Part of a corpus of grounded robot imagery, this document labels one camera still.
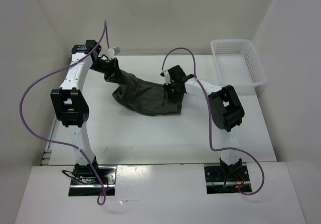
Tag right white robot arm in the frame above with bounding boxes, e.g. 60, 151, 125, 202
160, 65, 245, 180

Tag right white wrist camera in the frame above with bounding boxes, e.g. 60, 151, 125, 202
160, 70, 171, 84

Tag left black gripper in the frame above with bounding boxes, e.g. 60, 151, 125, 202
90, 57, 127, 85

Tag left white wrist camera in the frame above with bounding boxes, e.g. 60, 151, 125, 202
106, 47, 120, 60

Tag white plastic basket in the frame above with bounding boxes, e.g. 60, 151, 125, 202
210, 39, 268, 88

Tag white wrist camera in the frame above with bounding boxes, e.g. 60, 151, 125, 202
160, 70, 171, 84
106, 47, 120, 60

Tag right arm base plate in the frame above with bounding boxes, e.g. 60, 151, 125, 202
204, 164, 252, 194

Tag olive green shorts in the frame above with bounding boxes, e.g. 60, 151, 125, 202
106, 70, 184, 117

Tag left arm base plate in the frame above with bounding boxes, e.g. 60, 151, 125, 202
62, 166, 117, 196

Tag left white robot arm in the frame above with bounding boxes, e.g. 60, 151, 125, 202
50, 40, 120, 184

